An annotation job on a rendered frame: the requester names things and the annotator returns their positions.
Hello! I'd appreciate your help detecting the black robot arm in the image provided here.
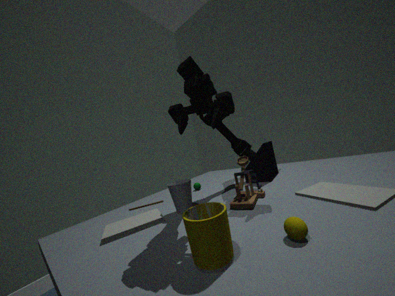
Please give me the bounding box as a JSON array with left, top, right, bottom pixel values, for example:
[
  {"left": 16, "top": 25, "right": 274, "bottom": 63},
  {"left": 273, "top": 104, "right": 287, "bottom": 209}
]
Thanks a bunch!
[{"left": 177, "top": 56, "right": 256, "bottom": 161}]

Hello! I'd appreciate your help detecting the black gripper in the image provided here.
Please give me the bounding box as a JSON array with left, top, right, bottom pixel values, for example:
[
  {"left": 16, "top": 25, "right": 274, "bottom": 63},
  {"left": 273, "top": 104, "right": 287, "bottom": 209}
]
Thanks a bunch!
[{"left": 168, "top": 90, "right": 235, "bottom": 134}]

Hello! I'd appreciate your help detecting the yellow cylindrical cup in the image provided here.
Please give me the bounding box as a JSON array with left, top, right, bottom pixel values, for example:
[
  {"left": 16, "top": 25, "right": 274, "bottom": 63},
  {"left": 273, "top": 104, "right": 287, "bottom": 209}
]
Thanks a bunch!
[{"left": 182, "top": 202, "right": 234, "bottom": 274}]

